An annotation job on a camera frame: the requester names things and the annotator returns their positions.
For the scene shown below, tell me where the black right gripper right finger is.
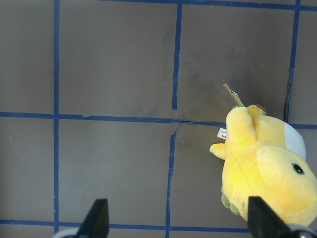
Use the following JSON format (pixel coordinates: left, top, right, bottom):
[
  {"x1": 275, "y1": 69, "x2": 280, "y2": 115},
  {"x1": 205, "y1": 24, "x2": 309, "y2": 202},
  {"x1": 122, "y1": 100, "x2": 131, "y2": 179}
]
[{"x1": 248, "y1": 196, "x2": 291, "y2": 238}]

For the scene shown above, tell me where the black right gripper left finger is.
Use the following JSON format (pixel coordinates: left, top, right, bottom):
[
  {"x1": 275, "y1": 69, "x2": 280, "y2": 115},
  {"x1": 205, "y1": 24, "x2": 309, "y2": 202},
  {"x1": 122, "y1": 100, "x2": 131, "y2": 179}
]
[{"x1": 77, "y1": 198, "x2": 109, "y2": 238}]

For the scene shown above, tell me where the yellow plush dinosaur toy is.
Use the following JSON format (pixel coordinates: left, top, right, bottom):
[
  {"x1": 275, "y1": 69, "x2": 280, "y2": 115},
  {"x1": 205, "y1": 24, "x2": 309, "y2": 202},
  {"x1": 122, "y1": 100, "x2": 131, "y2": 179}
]
[{"x1": 210, "y1": 91, "x2": 317, "y2": 226}]

